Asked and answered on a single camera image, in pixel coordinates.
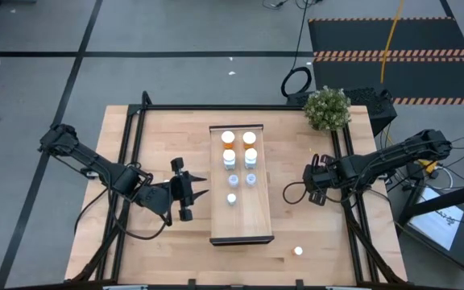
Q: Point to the black stand leg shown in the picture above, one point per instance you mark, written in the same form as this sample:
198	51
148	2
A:
449	199

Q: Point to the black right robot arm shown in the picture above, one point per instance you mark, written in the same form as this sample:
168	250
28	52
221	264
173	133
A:
397	157

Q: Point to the silver clamp plate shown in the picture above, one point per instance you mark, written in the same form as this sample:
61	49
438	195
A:
125	287
346	288

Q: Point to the white melatonin supplement bottle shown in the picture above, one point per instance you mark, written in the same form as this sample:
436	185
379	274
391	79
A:
250	157
229	158

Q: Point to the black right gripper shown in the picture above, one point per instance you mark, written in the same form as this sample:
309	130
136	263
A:
320	173

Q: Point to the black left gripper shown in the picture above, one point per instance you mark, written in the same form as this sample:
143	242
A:
163	197

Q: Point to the large orange pill bottle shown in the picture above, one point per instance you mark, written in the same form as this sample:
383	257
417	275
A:
228	138
249	138

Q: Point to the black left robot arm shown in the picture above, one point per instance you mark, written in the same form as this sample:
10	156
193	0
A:
95	165

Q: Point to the silver mounting bracket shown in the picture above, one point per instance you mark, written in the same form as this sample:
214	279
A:
92	174

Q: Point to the black aluminium table frame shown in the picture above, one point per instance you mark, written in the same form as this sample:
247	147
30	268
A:
175	107

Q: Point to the black power adapter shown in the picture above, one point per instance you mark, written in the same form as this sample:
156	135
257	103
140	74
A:
415	173

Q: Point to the small orange pill bottle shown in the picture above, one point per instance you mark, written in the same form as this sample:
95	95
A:
297	250

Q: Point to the white printed sheet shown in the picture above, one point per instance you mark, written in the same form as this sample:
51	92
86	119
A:
437	225

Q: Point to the potted green artificial plant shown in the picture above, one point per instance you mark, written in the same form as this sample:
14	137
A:
328	108

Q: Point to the clear plastic pill bottle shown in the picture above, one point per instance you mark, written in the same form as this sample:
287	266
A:
233	180
251	179

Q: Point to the small white teal-tinted bottle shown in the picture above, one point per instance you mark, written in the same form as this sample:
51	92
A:
231	198

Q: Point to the black hazard-striped floor mat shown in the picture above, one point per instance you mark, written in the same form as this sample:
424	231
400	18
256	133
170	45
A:
417	36

